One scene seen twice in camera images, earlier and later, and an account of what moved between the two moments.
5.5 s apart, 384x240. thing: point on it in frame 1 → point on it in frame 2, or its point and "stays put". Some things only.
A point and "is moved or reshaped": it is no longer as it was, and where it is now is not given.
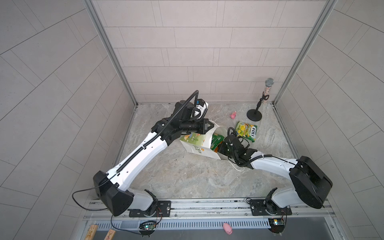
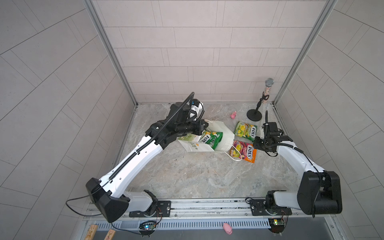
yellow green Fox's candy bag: [246, 130] stays put
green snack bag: [216, 140] is moved or reshaped
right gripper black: [223, 144] → [255, 144]
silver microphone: [269, 83] stays put
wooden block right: [110, 235] stays put
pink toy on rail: [227, 228] stays put
